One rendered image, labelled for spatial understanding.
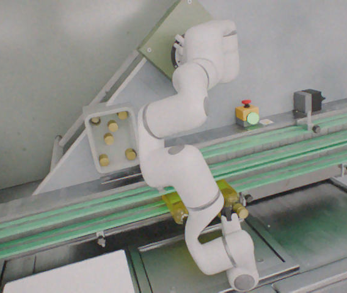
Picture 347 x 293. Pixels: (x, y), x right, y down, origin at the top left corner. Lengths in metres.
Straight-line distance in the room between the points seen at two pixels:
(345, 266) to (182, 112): 0.70
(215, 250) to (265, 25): 0.94
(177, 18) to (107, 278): 0.88
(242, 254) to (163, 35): 0.76
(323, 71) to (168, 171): 1.09
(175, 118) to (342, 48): 1.11
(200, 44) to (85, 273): 0.80
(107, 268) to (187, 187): 0.58
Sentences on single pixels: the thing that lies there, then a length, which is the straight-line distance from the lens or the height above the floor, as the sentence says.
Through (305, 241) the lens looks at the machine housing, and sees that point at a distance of 1.30.
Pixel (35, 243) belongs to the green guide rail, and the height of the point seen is 0.95.
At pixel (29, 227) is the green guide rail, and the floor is 0.96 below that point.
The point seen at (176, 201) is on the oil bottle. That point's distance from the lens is 1.20.
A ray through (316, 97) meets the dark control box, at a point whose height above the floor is 0.83.
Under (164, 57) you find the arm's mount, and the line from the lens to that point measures 1.25.
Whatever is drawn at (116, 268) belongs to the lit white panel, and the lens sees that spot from 1.21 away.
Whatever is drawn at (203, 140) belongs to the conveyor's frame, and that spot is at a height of 0.86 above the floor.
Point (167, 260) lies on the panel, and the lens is 1.20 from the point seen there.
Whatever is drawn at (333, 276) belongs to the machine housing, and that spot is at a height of 1.39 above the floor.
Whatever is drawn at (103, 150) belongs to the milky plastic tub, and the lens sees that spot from 1.35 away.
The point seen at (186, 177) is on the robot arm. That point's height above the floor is 1.42.
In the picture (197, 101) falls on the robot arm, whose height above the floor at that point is 1.38.
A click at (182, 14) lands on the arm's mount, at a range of 1.26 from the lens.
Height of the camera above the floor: 2.04
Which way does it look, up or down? 65 degrees down
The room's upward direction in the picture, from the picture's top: 139 degrees clockwise
